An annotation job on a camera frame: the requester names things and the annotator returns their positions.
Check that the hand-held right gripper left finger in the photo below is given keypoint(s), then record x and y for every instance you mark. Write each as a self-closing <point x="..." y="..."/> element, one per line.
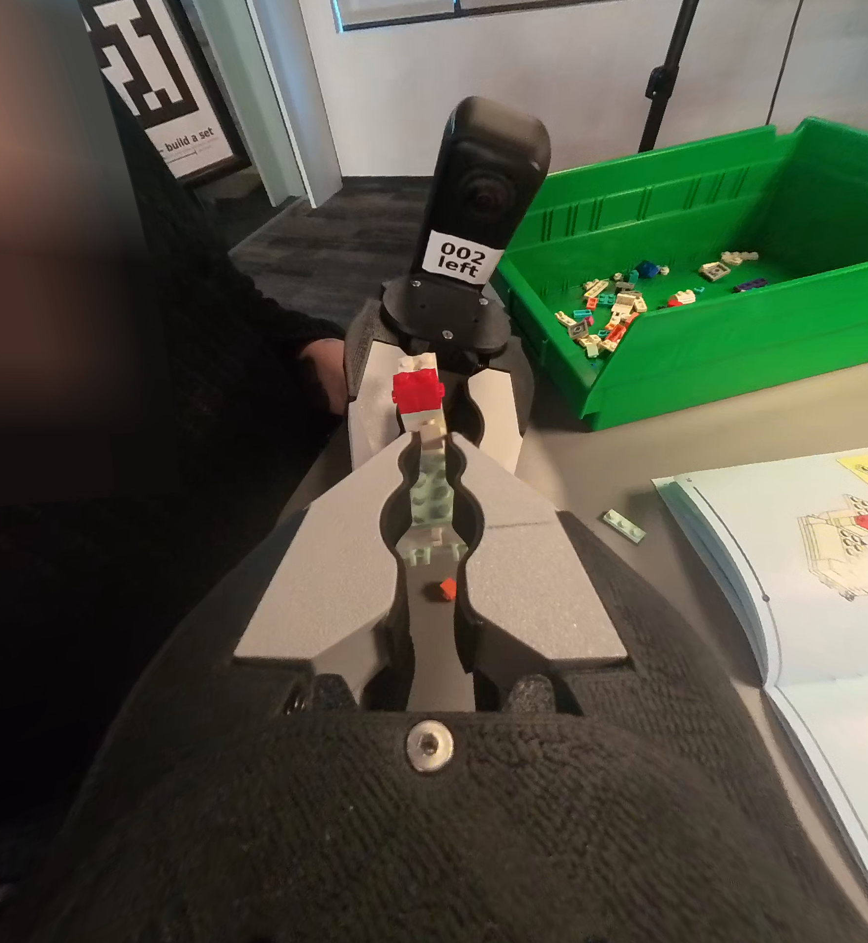
<point x="316" y="589"/>

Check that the person's left hand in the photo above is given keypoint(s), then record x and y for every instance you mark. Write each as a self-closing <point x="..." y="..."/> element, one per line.
<point x="330" y="368"/>

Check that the framed black-white pattern sign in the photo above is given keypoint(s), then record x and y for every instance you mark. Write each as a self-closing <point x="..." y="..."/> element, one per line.
<point x="183" y="144"/>

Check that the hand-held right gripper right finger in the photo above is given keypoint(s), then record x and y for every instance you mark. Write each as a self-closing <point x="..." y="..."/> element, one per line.
<point x="544" y="589"/>

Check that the person's left forearm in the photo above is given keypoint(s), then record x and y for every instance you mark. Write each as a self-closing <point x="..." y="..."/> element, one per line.
<point x="257" y="331"/>

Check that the white lego animal model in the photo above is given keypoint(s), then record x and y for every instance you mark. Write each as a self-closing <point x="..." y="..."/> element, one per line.
<point x="426" y="493"/>

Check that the green plastic bin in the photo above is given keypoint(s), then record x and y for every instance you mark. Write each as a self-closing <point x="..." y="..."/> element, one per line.
<point x="699" y="368"/>

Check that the black tripod stand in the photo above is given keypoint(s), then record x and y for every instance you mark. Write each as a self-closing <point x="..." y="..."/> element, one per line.
<point x="662" y="81"/>

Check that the orange lego brick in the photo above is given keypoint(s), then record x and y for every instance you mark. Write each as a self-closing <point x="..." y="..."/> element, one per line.
<point x="448" y="589"/>

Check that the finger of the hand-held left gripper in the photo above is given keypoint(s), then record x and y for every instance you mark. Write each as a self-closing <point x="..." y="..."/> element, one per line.
<point x="500" y="420"/>
<point x="371" y="412"/>

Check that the pile of loose lego pieces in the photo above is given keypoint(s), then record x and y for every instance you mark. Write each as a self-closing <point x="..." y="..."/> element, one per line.
<point x="618" y="306"/>

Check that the light green lego plate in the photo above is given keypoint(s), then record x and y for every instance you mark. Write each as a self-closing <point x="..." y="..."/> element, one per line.
<point x="623" y="526"/>

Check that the open light blue instruction booklet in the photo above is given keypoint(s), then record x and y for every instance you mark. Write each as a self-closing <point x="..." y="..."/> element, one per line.
<point x="809" y="626"/>

